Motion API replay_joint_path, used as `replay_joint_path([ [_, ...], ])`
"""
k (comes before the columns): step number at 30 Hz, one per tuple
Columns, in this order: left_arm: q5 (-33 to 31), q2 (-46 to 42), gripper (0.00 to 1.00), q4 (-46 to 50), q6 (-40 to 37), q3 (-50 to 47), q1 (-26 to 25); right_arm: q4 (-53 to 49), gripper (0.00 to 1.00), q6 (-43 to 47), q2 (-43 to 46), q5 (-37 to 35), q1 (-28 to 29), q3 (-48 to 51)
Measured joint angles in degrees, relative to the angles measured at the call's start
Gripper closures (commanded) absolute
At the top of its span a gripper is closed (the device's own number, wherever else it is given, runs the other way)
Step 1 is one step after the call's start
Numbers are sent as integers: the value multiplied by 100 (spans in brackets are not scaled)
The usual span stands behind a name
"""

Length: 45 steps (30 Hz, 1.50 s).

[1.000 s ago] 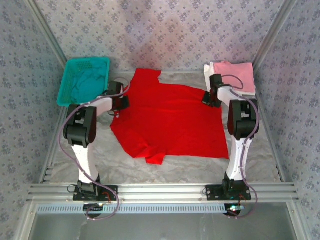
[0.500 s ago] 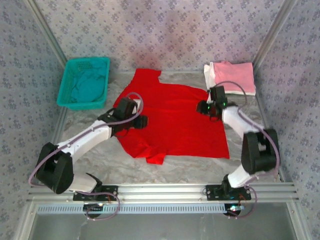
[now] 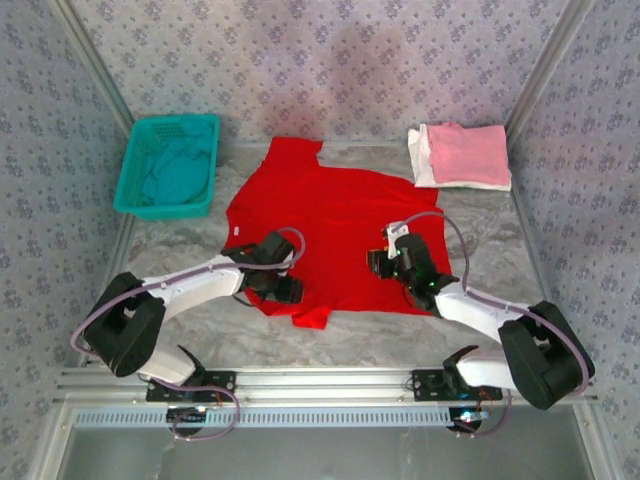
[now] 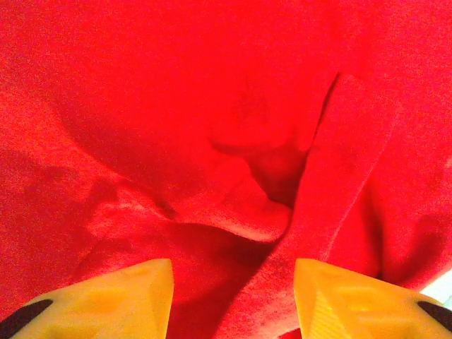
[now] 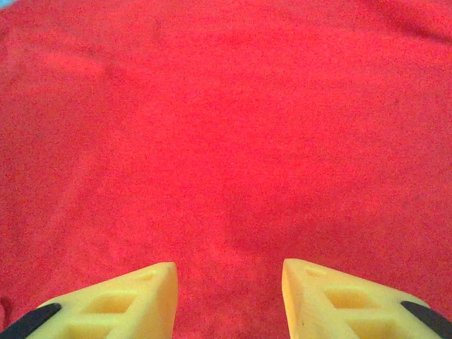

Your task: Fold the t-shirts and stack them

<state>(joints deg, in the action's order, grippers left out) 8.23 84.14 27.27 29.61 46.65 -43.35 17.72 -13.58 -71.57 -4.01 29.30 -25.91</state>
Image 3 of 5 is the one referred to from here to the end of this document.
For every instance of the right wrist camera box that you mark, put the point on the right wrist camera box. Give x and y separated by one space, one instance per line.
397 229

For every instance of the red t-shirt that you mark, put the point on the red t-shirt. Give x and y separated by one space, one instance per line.
340 210

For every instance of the aluminium frame post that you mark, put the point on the aluminium frame post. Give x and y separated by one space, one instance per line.
91 50
556 50

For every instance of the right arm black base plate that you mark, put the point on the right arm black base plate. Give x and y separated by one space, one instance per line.
425 385

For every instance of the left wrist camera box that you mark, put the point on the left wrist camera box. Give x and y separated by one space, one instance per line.
276 246

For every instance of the right black and white robot arm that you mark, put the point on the right black and white robot arm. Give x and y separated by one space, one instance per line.
475 310

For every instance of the teal t-shirt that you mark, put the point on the teal t-shirt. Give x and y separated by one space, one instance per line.
175 175

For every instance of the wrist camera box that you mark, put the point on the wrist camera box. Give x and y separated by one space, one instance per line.
276 246
397 229

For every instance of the left black and white robot arm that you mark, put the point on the left black and white robot arm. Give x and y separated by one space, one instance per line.
200 285

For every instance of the folded white t-shirt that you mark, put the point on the folded white t-shirt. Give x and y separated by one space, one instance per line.
419 160

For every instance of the aluminium mounting rail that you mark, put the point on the aluminium mounting rail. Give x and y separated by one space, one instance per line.
325 385

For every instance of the folded pink t-shirt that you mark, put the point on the folded pink t-shirt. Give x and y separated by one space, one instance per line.
470 155

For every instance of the teal plastic basket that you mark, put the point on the teal plastic basket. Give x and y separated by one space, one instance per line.
150 214

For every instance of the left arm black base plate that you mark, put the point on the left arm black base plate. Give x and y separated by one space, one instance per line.
225 385

